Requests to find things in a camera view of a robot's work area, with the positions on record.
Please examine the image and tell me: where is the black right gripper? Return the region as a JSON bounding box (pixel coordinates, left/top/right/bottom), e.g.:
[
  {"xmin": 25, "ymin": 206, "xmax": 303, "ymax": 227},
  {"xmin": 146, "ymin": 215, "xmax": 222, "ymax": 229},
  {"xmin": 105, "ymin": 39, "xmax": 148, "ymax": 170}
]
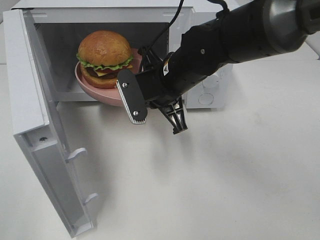
[{"xmin": 136, "ymin": 17, "xmax": 232, "ymax": 135}]

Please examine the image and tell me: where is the white round door button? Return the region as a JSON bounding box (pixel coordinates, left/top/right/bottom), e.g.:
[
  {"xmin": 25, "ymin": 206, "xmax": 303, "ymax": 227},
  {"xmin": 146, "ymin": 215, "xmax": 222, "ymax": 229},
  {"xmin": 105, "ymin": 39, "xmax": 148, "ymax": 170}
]
[{"xmin": 198, "ymin": 93, "xmax": 214, "ymax": 106}]

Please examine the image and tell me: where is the pink round plate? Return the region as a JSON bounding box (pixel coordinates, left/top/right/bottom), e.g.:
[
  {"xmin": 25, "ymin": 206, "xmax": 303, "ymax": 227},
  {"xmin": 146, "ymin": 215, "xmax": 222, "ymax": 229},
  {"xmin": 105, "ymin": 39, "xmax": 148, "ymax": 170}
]
[{"xmin": 74, "ymin": 48, "xmax": 142, "ymax": 107}]

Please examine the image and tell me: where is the burger with lettuce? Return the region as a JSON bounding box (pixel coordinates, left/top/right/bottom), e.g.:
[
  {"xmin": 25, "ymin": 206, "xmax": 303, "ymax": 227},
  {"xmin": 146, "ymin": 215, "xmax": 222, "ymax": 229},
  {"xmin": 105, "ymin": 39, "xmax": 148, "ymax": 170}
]
[{"xmin": 76, "ymin": 30, "xmax": 134, "ymax": 89}]

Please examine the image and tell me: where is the white microwave door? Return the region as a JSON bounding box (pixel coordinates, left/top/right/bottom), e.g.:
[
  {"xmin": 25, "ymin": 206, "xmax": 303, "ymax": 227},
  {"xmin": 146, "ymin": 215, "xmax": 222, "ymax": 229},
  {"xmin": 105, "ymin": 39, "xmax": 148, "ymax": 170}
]
[{"xmin": 3, "ymin": 9, "xmax": 95, "ymax": 237}]

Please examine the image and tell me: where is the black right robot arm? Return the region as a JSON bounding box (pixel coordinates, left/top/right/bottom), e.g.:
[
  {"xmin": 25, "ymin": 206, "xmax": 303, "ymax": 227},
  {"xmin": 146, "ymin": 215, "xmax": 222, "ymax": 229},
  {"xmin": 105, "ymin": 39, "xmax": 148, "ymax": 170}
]
[{"xmin": 130, "ymin": 0, "xmax": 320, "ymax": 133}]

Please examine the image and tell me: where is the white lower microwave knob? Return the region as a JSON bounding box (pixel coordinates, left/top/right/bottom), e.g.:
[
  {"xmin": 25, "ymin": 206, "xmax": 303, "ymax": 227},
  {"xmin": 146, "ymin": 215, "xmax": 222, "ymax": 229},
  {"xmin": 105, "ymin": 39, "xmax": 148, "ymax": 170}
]
[{"xmin": 201, "ymin": 73, "xmax": 221, "ymax": 89}]

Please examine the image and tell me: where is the white microwave oven body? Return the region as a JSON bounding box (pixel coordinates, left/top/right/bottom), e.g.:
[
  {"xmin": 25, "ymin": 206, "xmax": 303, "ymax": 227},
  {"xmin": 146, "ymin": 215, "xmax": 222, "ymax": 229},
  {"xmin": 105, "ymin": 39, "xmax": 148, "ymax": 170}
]
[{"xmin": 10, "ymin": 0, "xmax": 241, "ymax": 110}]

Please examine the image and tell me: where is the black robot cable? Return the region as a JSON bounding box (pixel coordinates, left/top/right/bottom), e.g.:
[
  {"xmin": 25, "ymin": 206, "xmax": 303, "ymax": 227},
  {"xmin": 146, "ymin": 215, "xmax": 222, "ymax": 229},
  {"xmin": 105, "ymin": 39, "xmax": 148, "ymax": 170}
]
[{"xmin": 137, "ymin": 0, "xmax": 231, "ymax": 73}]

